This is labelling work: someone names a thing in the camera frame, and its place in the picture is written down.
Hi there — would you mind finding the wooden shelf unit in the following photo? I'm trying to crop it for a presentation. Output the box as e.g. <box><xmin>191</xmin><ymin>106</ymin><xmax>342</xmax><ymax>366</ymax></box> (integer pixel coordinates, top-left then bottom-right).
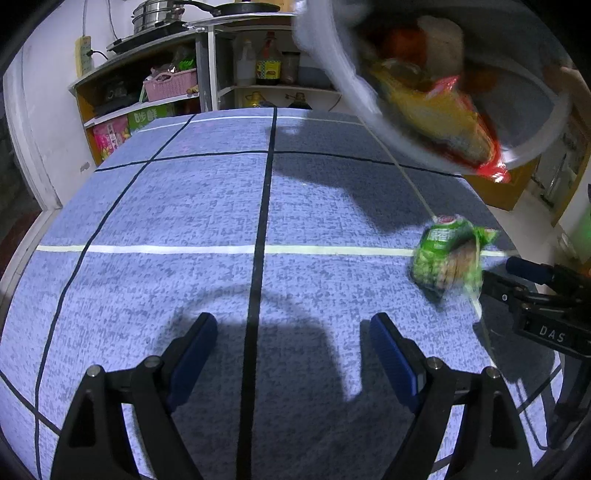
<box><xmin>69</xmin><ymin>32</ymin><xmax>206</xmax><ymax>168</ymax></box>

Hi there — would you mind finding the pink printed box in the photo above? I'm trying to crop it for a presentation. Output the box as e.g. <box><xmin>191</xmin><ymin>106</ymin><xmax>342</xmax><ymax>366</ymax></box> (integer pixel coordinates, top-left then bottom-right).
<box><xmin>92</xmin><ymin>115</ymin><xmax>130</xmax><ymax>162</ymax></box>

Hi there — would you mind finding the green cardboard box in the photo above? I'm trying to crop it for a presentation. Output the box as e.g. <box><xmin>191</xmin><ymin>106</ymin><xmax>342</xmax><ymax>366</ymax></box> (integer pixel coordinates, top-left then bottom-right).
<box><xmin>127</xmin><ymin>104</ymin><xmax>176</xmax><ymax>134</ymax></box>

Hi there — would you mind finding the white metal kitchen rack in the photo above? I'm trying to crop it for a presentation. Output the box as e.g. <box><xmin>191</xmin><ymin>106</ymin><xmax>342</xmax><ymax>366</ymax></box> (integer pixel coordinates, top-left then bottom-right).
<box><xmin>185</xmin><ymin>11</ymin><xmax>345</xmax><ymax>114</ymax></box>

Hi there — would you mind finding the black induction cooker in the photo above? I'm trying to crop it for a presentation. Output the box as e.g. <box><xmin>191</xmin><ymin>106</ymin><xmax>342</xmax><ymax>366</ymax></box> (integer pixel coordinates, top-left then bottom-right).
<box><xmin>106</xmin><ymin>28</ymin><xmax>190</xmax><ymax>52</ymax></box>

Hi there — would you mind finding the white round trash bin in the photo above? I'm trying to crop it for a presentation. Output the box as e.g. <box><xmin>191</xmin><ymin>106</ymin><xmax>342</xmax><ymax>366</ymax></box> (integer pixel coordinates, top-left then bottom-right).
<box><xmin>293</xmin><ymin>0</ymin><xmax>573</xmax><ymax>176</ymax></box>

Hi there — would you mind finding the white crumpled tissue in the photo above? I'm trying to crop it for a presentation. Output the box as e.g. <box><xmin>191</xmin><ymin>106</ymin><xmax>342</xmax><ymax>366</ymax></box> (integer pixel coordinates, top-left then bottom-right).
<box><xmin>418</xmin><ymin>16</ymin><xmax>465</xmax><ymax>77</ymax></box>

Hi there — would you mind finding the green snack packet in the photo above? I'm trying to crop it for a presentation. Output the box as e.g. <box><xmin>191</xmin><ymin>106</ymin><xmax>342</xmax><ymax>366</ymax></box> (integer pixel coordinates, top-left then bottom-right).
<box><xmin>410</xmin><ymin>215</ymin><xmax>500</xmax><ymax>303</ymax></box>

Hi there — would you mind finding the black cookware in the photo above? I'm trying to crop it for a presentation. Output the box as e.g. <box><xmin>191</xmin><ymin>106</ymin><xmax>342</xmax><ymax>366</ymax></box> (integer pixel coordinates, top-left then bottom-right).
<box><xmin>95</xmin><ymin>76</ymin><xmax>141</xmax><ymax>114</ymax></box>

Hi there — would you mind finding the clear plastic bin liner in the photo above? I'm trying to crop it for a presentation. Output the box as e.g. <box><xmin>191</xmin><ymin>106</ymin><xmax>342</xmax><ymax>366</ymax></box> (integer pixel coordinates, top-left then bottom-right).
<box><xmin>323</xmin><ymin>0</ymin><xmax>571</xmax><ymax>153</ymax></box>

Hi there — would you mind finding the yellow power strip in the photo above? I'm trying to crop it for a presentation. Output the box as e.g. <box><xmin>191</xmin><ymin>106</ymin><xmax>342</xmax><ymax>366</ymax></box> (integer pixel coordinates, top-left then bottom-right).
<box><xmin>75</xmin><ymin>36</ymin><xmax>93</xmax><ymax>77</ymax></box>

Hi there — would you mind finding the black frying pan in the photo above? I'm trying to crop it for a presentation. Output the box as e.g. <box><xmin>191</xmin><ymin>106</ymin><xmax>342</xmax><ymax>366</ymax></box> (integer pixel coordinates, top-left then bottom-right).
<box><xmin>171</xmin><ymin>0</ymin><xmax>282</xmax><ymax>18</ymax></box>

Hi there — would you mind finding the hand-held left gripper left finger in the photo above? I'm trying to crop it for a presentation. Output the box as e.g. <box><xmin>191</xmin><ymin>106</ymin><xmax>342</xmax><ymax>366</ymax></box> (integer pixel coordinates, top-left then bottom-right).
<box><xmin>50</xmin><ymin>312</ymin><xmax>219</xmax><ymax>480</ymax></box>

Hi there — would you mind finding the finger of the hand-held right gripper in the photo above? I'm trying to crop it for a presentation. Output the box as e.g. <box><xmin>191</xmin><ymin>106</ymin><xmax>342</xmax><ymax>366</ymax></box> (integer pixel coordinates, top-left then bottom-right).
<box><xmin>481</xmin><ymin>270</ymin><xmax>525</xmax><ymax>303</ymax></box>
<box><xmin>505</xmin><ymin>256</ymin><xmax>557</xmax><ymax>286</ymax></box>

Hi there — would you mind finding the stainless steel pot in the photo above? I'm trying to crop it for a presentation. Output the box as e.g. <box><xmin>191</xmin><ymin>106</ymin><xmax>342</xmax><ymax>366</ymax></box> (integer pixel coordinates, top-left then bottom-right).
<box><xmin>131</xmin><ymin>0</ymin><xmax>188</xmax><ymax>35</ymax></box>

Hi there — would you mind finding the pink plastic basket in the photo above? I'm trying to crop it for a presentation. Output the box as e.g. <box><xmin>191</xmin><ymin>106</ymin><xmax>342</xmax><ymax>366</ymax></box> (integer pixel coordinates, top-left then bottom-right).
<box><xmin>143</xmin><ymin>69</ymin><xmax>199</xmax><ymax>102</ymax></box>

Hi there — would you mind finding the dark bottle yellow label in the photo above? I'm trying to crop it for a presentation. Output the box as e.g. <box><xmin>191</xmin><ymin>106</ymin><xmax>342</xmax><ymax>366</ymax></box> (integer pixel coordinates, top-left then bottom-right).
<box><xmin>256</xmin><ymin>32</ymin><xmax>282</xmax><ymax>86</ymax></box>

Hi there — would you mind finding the yellow red snack packet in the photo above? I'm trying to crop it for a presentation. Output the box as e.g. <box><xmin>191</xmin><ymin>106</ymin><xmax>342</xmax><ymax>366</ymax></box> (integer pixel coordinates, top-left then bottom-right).
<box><xmin>369</xmin><ymin>60</ymin><xmax>509</xmax><ymax>183</ymax></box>

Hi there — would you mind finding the blue checked tablecloth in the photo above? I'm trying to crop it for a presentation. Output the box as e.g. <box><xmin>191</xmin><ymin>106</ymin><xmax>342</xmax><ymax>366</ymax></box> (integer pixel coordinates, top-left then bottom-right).
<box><xmin>0</xmin><ymin>107</ymin><xmax>566</xmax><ymax>480</ymax></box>

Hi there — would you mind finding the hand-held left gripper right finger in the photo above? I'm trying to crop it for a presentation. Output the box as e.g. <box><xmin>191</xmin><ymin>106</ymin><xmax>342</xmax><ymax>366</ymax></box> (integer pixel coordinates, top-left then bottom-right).
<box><xmin>369</xmin><ymin>312</ymin><xmax>536</xmax><ymax>480</ymax></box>

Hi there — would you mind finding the white plastic bottle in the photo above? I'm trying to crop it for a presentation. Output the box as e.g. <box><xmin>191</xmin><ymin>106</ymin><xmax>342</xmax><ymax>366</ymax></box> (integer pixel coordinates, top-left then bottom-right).
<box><xmin>235</xmin><ymin>39</ymin><xmax>257</xmax><ymax>86</ymax></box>

